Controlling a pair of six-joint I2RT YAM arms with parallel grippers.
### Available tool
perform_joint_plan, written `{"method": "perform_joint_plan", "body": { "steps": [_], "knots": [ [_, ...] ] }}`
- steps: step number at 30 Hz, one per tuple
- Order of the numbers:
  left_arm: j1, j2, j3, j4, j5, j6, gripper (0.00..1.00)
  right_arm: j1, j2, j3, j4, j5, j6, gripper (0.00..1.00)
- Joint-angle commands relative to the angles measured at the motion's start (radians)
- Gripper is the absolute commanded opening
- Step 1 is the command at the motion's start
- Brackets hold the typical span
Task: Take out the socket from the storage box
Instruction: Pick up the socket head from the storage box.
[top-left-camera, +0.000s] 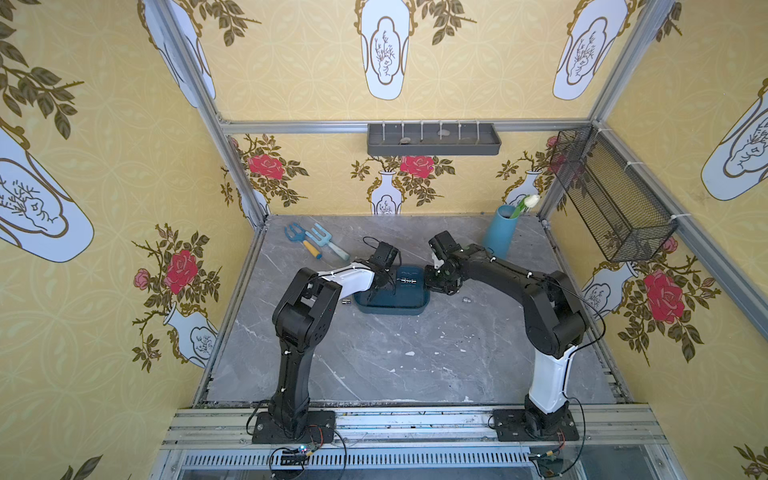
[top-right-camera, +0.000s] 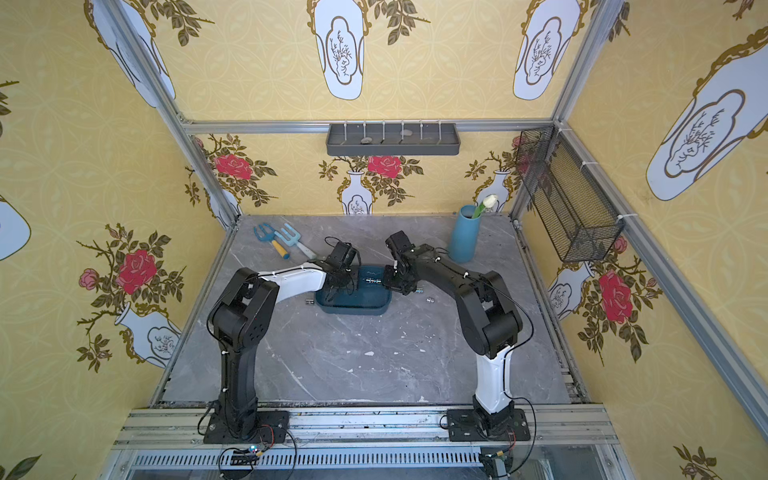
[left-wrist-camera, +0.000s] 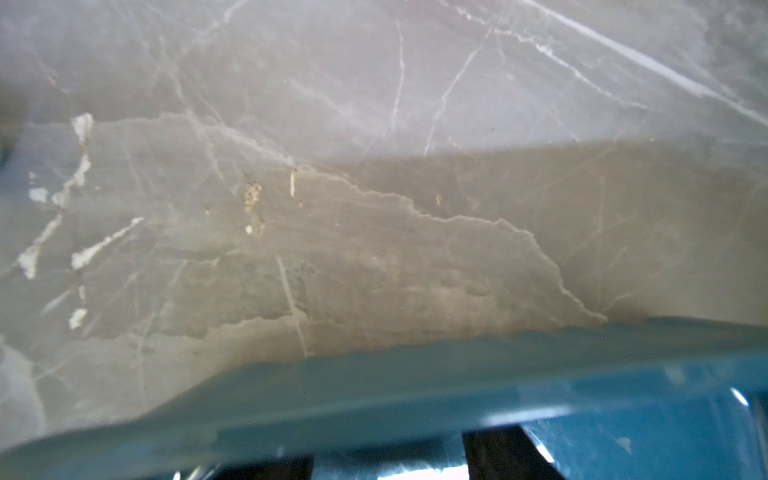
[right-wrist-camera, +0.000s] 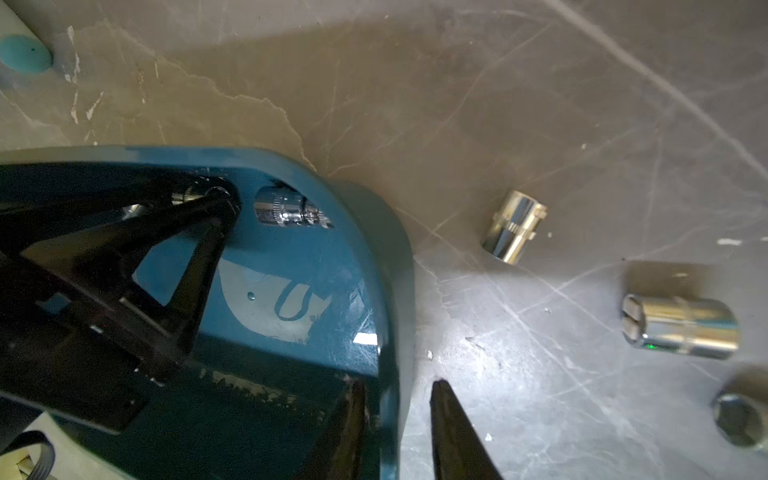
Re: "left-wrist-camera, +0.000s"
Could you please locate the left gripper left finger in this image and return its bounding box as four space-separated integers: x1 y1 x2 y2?
212 457 313 480

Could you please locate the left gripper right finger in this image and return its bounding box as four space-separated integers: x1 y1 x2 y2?
462 425 564 480

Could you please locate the teal storage box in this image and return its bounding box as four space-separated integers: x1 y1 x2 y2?
1 317 767 479

